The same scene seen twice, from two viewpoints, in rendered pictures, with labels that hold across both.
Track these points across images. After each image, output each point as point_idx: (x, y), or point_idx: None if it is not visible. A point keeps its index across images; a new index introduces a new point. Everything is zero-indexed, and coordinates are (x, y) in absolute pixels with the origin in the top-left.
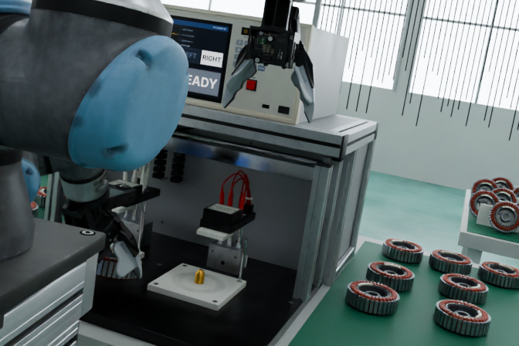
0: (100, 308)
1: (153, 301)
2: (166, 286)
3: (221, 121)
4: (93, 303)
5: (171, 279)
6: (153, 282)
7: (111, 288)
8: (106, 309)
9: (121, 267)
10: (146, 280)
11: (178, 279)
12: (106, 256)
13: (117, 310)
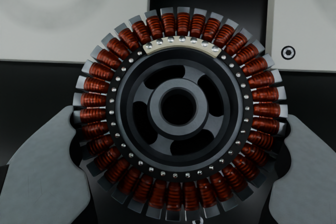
0: (226, 222)
1: (307, 121)
2: (320, 54)
3: None
4: (200, 207)
5: None
6: (277, 48)
7: (192, 115)
8: (240, 217)
9: None
10: (236, 20)
11: None
12: (139, 71)
13: (260, 208)
